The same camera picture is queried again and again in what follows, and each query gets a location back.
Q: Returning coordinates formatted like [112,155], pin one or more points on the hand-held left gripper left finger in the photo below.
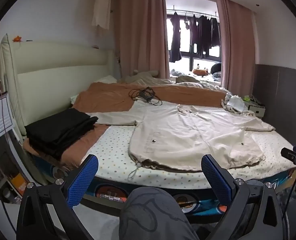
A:
[84,177]

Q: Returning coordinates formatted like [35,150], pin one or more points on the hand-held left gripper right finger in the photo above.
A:
[216,177]

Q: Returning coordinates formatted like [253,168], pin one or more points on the beige jacket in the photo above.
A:
[188,140]

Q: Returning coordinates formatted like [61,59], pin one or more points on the folded black clothes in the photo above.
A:
[60,130]

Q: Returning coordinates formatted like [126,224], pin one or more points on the row of hanging dark clothes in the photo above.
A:
[200,35]

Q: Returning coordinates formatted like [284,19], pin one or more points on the blue cartoon bed sheet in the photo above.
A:
[105,196]

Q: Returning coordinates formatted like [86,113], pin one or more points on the white floral mattress pad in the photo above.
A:
[112,152]

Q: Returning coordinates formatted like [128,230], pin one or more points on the small white bedside cabinet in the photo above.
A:
[257,110]

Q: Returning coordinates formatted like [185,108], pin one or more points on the orange paper bag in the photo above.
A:
[18,181]

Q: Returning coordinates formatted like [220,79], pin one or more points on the crumpled floral cloth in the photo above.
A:
[234,103]

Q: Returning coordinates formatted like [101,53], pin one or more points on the light green bed sheet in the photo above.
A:
[74,98]

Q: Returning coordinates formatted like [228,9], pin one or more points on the orange blanket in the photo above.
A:
[107,97]

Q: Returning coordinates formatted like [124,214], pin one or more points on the white pillow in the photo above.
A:
[107,79]

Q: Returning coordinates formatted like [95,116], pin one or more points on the orange plush toy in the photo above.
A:
[200,72]

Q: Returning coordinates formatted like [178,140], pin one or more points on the dark bag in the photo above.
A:
[216,70]

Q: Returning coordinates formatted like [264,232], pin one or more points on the cream padded headboard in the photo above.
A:
[50,60]

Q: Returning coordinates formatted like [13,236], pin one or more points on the pink curtain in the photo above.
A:
[235,42]
[140,30]

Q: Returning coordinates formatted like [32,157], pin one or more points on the small orange toy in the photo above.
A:
[17,39]

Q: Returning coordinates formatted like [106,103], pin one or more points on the white hanging cloth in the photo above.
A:
[101,5]

